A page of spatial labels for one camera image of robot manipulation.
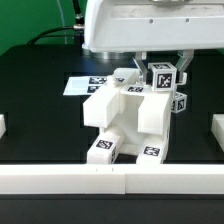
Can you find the white part at left edge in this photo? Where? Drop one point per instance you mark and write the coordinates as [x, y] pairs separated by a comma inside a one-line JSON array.
[[2, 125]]

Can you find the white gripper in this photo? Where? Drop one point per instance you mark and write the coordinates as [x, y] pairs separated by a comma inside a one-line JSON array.
[[154, 25]]

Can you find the white marker base plate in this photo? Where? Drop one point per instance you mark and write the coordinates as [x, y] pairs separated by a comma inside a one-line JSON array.
[[86, 85]]

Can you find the white part at edge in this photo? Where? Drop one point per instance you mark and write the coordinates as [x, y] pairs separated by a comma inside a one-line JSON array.
[[218, 129], [2, 125]]

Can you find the marker cube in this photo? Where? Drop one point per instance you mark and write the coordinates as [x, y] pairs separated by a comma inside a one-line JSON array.
[[179, 102], [164, 76]]

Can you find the white part at right edge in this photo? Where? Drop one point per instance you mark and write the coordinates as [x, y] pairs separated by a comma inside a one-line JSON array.
[[218, 129]]

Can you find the white chair seat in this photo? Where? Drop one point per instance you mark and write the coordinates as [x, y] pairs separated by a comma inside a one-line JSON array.
[[133, 133]]

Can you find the white chair back frame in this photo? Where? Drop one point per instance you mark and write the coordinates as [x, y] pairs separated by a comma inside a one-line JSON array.
[[105, 103]]

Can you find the white front fence bar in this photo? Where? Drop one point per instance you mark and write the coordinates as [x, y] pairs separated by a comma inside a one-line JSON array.
[[112, 179]]

